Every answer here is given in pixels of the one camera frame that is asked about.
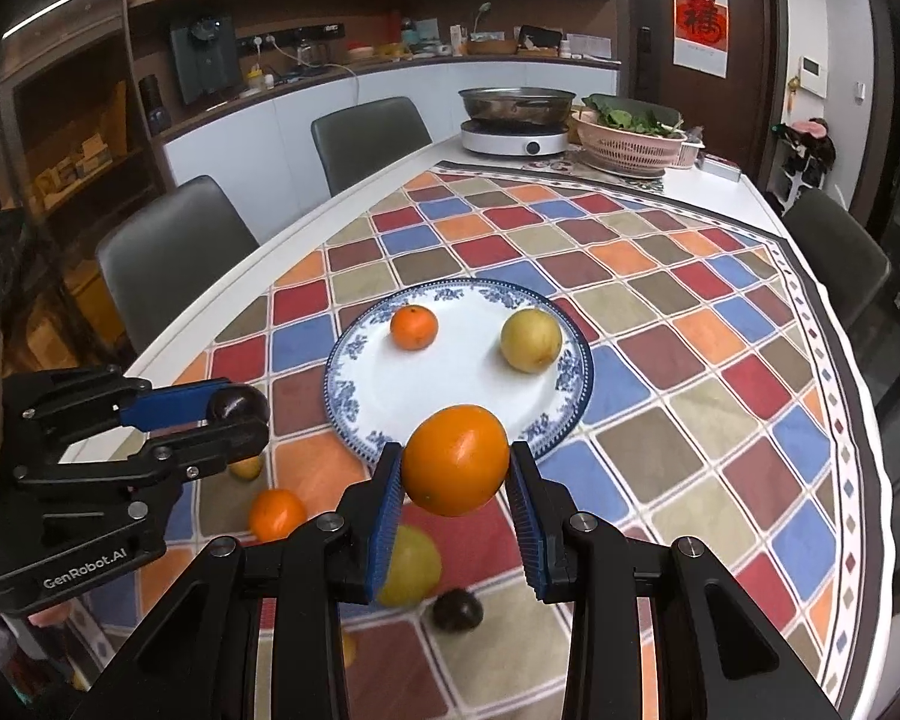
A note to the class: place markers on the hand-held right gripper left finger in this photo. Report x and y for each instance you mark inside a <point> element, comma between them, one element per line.
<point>386,517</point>

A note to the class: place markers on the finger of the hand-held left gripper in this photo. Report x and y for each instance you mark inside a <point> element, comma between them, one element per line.
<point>172,405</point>
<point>210,446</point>

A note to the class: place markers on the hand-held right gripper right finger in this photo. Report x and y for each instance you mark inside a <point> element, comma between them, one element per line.
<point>529,529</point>

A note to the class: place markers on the dark purple passion fruit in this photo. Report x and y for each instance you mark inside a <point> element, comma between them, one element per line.
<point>244,401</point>
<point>457,610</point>

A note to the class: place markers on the large orange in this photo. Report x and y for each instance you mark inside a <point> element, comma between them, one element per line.
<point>456,461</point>

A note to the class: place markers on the blue and white plate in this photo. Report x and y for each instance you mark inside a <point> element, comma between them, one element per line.
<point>465,390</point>

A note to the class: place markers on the small yellow fruit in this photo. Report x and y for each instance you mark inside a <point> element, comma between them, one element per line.
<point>246,469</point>

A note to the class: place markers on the large yellow pear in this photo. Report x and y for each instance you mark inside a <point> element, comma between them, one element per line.
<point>416,566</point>

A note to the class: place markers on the small mandarin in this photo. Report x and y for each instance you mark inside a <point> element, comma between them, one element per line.
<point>276,514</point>
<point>414,328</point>

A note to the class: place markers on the grey dining chair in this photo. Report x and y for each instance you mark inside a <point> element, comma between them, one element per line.
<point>832,255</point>
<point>172,255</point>
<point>367,142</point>

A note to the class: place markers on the yellow-green pear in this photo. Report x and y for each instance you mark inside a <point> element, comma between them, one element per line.
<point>532,341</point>

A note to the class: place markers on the colourful checked tablecloth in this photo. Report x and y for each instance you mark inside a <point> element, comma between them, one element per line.
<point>690,390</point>

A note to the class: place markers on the dark thermos bottle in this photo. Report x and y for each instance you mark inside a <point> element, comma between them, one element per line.
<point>152,105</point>

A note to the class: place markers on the white induction cooker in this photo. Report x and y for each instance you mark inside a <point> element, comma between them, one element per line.
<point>510,141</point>

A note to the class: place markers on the pink colander basket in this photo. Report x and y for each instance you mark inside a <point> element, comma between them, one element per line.
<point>630,150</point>

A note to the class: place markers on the white box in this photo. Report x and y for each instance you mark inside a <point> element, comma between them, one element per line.
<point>722,166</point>

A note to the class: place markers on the wooden shelf cabinet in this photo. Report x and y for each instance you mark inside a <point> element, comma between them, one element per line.
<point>285,7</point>

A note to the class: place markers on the leafy green vegetables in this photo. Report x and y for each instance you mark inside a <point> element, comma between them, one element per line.
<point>630,116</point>

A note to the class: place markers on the steel pot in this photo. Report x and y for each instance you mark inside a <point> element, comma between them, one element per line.
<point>516,103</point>

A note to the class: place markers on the woven basket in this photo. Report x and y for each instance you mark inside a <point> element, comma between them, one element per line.
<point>493,46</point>

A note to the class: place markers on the brown wooden door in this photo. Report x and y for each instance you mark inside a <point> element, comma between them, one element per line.
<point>649,52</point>

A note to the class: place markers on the white wall intercom panel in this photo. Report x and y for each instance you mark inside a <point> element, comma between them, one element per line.
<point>811,76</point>

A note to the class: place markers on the red and white wall poster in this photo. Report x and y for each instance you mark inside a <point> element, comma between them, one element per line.
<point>700,22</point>

